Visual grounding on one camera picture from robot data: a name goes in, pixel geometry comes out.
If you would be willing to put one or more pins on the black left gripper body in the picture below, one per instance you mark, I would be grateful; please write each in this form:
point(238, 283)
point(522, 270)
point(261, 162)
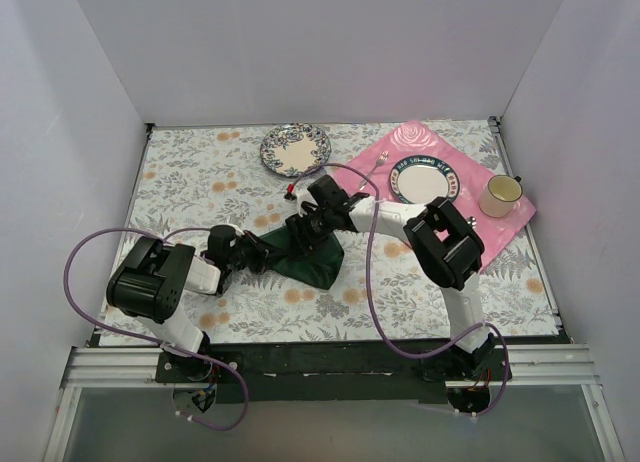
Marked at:
point(256, 255)

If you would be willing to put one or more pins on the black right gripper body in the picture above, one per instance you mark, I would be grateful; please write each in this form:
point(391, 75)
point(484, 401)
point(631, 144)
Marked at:
point(304, 233)

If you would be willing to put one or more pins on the dark green cloth napkin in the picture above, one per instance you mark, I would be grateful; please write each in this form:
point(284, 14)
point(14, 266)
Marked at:
point(319, 269)

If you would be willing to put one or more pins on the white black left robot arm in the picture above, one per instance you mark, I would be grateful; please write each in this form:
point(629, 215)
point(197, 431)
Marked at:
point(149, 283)

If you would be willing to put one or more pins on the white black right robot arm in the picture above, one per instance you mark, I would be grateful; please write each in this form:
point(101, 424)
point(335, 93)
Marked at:
point(448, 250)

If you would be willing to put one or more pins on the pink rose placemat cloth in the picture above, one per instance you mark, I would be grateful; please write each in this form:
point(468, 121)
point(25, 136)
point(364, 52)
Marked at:
point(468, 147)

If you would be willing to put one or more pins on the blue floral ceramic plate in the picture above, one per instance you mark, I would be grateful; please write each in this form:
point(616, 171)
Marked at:
point(293, 149)

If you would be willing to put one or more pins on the silver fork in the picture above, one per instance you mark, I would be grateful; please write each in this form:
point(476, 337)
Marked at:
point(380, 161)

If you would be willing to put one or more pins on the green rimmed white plate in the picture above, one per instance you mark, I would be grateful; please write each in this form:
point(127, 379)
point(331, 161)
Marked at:
point(421, 179)

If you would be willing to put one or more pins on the cream enamel mug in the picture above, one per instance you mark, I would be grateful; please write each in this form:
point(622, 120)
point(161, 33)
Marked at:
point(500, 195)

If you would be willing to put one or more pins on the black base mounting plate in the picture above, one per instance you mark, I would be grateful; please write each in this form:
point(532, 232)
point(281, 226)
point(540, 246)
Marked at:
point(327, 371)

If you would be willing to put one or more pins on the aluminium frame rail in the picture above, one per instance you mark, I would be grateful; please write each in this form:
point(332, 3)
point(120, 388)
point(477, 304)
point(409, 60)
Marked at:
point(112, 409)

